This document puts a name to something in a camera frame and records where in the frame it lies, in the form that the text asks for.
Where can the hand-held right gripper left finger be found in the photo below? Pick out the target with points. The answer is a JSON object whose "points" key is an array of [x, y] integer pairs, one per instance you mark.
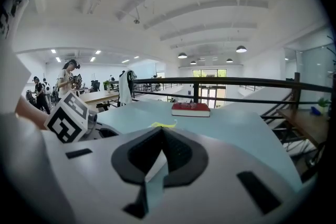
{"points": [[92, 181]]}

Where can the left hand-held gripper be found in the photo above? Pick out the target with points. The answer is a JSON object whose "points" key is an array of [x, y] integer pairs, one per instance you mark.
{"points": [[67, 118]]}

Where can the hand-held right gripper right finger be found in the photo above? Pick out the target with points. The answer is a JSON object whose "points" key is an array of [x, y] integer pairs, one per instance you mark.
{"points": [[218, 191]]}

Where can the white paperback booklet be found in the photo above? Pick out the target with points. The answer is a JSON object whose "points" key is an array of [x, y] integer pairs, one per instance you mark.
{"points": [[164, 124]]}

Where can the person's left forearm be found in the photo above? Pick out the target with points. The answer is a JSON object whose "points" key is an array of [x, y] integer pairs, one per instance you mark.
{"points": [[29, 112]]}

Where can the red hardcover book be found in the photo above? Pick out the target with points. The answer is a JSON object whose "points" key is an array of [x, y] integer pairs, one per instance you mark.
{"points": [[190, 112]]}

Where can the light wooden desk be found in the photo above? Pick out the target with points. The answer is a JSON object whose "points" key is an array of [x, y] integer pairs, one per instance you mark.
{"points": [[97, 98]]}

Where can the small green potted plant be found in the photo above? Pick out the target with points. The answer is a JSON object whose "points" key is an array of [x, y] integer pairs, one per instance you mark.
{"points": [[323, 103], [107, 85]]}

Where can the white garment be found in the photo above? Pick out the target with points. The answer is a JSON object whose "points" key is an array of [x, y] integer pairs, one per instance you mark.
{"points": [[126, 89]]}

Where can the clear eyeglasses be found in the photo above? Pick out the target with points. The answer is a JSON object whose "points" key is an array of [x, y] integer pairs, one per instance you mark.
{"points": [[187, 105]]}

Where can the glass entrance door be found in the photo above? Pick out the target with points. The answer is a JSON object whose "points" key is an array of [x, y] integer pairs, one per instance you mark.
{"points": [[210, 89]]}

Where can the black metal railing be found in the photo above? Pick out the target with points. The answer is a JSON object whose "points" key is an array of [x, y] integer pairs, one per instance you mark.
{"points": [[236, 81]]}

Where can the person's printed white shirt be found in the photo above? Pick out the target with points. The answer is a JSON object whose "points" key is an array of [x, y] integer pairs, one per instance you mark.
{"points": [[13, 15]]}

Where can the small blue object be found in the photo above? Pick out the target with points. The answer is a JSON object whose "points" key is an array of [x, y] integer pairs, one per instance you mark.
{"points": [[315, 110]]}

